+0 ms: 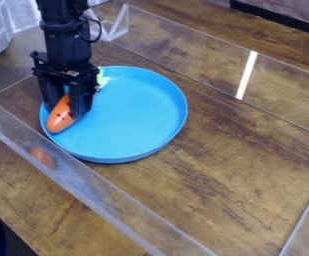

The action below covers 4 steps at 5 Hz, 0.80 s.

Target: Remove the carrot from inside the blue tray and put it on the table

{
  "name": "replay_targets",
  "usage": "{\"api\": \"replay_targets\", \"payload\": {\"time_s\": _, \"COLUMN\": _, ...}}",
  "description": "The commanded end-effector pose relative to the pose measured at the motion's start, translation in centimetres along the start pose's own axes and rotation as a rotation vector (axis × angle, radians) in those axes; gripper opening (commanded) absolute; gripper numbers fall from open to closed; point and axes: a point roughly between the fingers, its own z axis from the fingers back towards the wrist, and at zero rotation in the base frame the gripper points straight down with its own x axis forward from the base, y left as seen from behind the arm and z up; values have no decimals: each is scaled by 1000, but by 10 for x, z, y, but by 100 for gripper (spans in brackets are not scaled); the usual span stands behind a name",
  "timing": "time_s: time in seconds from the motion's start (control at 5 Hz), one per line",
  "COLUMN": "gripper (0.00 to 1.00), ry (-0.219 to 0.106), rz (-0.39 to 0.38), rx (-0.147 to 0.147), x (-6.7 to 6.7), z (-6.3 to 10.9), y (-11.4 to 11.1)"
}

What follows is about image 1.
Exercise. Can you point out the orange toy carrot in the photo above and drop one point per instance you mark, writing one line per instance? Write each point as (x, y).
(60, 118)

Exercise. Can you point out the black bar at top right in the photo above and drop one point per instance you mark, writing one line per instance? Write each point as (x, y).
(286, 12)

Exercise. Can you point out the clear acrylic corner bracket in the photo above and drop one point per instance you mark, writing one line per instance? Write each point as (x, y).
(112, 29)

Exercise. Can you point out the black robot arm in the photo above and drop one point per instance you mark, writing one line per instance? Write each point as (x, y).
(63, 17)

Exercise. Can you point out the clear acrylic front barrier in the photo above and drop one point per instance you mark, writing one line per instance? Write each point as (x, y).
(142, 225)

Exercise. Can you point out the white patterned curtain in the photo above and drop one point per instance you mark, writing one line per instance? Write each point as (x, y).
(19, 14)

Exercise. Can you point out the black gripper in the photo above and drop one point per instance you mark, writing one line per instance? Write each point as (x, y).
(63, 65)

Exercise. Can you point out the blue round tray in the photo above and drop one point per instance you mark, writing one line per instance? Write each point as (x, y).
(138, 113)

